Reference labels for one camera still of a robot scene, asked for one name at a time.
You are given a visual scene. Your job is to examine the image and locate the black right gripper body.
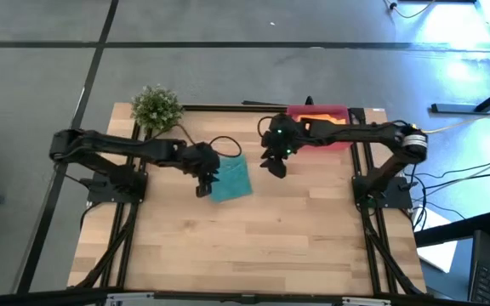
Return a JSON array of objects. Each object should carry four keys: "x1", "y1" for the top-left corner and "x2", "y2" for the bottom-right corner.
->
[{"x1": 259, "y1": 113, "x2": 311, "y2": 162}]

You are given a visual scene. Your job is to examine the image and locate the thin black bar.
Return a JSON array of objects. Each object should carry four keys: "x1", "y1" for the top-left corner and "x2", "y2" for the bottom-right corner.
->
[{"x1": 242, "y1": 99, "x2": 291, "y2": 107}]

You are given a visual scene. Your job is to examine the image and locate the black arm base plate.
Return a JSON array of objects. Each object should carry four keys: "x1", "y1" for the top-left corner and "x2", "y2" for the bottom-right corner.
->
[
  {"x1": 352, "y1": 176, "x2": 413, "y2": 210},
  {"x1": 86, "y1": 169, "x2": 148, "y2": 204}
]

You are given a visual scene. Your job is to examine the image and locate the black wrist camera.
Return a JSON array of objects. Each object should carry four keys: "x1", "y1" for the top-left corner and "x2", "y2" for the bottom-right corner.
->
[
  {"x1": 195, "y1": 181, "x2": 213, "y2": 199},
  {"x1": 268, "y1": 158, "x2": 289, "y2": 180}
]

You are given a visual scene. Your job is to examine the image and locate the teal microfiber towel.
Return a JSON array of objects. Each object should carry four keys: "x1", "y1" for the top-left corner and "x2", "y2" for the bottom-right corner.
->
[{"x1": 208, "y1": 155, "x2": 254, "y2": 204}]

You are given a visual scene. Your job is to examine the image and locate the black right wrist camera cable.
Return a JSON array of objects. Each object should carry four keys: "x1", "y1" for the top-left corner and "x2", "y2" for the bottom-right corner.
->
[{"x1": 256, "y1": 115, "x2": 271, "y2": 137}]

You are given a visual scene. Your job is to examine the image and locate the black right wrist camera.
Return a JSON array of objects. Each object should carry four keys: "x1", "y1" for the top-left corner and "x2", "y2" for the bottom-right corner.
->
[{"x1": 268, "y1": 158, "x2": 289, "y2": 180}]

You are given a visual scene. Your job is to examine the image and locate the black aluminium frame rail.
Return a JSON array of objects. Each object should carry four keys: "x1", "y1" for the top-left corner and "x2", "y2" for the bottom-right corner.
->
[
  {"x1": 180, "y1": 104, "x2": 289, "y2": 113},
  {"x1": 349, "y1": 106, "x2": 427, "y2": 297},
  {"x1": 74, "y1": 121, "x2": 155, "y2": 294}
]

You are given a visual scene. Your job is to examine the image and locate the orange microfiber towel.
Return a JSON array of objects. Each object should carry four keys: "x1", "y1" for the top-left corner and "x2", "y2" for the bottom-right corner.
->
[{"x1": 298, "y1": 113, "x2": 347, "y2": 127}]

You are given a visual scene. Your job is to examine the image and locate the pink plastic basket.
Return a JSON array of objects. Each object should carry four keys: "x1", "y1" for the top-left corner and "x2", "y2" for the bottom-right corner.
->
[{"x1": 286, "y1": 105, "x2": 354, "y2": 152}]

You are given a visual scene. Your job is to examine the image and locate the black desk leg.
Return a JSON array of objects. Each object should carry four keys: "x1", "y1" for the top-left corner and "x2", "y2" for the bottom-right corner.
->
[{"x1": 430, "y1": 78, "x2": 490, "y2": 115}]

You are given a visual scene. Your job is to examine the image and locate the black frame bar silver brackets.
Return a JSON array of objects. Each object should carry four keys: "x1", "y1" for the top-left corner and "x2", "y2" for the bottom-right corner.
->
[{"x1": 0, "y1": 287, "x2": 490, "y2": 306}]

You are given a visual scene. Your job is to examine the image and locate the green potted plant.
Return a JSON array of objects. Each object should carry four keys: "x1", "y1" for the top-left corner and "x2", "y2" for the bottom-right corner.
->
[{"x1": 129, "y1": 83, "x2": 185, "y2": 133}]

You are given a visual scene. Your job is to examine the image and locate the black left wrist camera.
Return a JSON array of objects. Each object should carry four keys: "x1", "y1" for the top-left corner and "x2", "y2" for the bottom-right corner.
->
[{"x1": 195, "y1": 181, "x2": 213, "y2": 199}]

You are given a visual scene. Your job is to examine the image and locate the pale cable with black plug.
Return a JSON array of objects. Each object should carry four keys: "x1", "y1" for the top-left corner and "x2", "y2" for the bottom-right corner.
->
[{"x1": 383, "y1": 0, "x2": 437, "y2": 20}]

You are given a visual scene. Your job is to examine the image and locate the black power cable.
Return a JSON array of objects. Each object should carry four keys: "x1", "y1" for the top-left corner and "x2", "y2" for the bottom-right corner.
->
[{"x1": 410, "y1": 157, "x2": 490, "y2": 179}]

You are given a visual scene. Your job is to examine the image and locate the black desk foot beam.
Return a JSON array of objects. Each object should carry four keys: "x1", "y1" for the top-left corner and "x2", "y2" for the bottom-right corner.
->
[{"x1": 414, "y1": 211, "x2": 490, "y2": 248}]

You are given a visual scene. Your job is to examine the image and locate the pale yellow extension cord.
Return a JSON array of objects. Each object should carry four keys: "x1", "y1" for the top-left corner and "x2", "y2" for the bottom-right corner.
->
[{"x1": 423, "y1": 104, "x2": 490, "y2": 135}]

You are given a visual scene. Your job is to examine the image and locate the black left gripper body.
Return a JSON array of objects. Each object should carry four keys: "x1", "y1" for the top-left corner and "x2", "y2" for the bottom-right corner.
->
[{"x1": 180, "y1": 142, "x2": 221, "y2": 184}]

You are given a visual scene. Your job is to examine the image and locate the black left wrist camera cable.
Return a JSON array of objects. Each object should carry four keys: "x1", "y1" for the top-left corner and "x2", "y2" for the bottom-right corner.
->
[{"x1": 176, "y1": 122, "x2": 243, "y2": 159}]

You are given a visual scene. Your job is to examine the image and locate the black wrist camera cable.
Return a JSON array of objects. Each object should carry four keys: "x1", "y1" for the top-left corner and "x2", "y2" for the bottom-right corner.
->
[
  {"x1": 256, "y1": 115, "x2": 271, "y2": 137},
  {"x1": 176, "y1": 122, "x2": 243, "y2": 159}
]

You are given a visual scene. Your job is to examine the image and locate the white paper sheet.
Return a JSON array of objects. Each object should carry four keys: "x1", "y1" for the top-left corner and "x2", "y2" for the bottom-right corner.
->
[{"x1": 413, "y1": 206, "x2": 459, "y2": 274}]

